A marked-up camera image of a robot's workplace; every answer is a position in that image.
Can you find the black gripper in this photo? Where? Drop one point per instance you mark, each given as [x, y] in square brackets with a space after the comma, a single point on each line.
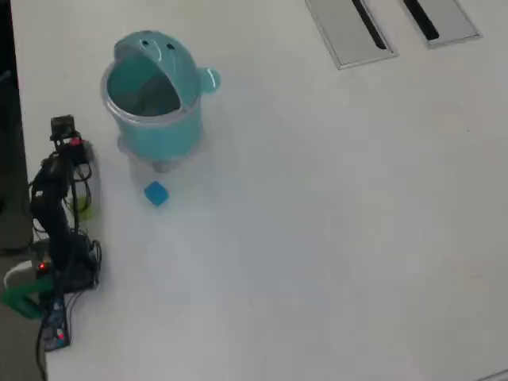
[77, 152]

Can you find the blue lego block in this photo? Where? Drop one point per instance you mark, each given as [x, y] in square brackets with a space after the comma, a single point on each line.
[156, 193]

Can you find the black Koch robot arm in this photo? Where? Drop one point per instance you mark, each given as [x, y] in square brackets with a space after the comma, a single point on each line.
[51, 222]

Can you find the teal whale-shaped bin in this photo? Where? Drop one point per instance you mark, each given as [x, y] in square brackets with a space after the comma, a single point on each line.
[166, 135]

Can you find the white round object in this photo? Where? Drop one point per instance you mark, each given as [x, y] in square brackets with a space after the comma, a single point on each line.
[18, 272]

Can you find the dark furniture panel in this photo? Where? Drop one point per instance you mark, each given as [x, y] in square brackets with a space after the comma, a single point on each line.
[8, 119]

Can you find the green table clamp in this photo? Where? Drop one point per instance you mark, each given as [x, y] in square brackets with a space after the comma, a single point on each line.
[21, 295]

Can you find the blue controller circuit board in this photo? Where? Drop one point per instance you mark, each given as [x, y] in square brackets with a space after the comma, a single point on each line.
[55, 325]

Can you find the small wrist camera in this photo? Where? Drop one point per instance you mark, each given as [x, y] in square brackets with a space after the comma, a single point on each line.
[62, 126]

